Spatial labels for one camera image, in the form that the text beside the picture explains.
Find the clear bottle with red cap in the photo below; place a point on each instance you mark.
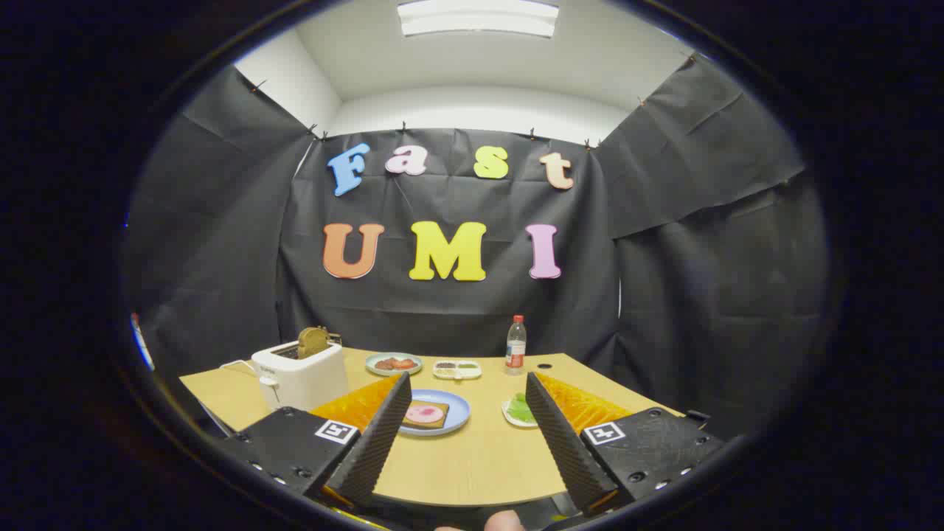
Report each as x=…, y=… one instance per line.
x=515, y=354

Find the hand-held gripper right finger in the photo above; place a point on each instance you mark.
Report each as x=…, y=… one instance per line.
x=564, y=442

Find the ceiling light panel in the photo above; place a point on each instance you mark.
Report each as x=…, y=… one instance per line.
x=478, y=18

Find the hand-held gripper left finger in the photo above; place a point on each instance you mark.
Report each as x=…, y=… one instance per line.
x=376, y=442

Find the white toaster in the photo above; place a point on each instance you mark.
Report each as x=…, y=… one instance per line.
x=302, y=377

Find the black backdrop cloth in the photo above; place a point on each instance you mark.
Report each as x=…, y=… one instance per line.
x=442, y=317

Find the red tomato slice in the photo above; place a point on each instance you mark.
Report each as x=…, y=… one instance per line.
x=403, y=363

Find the white divided condiment dish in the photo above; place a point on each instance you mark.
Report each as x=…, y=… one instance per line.
x=457, y=369

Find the grey-green plate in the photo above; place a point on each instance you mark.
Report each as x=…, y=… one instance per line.
x=372, y=371

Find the toasted brown bread slice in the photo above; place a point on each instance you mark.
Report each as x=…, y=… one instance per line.
x=313, y=343

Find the pink ham slice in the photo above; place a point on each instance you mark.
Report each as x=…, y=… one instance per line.
x=424, y=414

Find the green lettuce leaf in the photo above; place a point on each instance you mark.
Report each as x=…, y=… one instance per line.
x=521, y=409

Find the small white plate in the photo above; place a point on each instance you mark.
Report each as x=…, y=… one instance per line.
x=509, y=419

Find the red and white object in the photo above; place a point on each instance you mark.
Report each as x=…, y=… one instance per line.
x=141, y=341

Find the dark bread slice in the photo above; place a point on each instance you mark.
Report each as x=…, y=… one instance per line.
x=435, y=426

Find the blue plate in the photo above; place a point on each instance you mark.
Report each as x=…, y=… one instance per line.
x=456, y=409

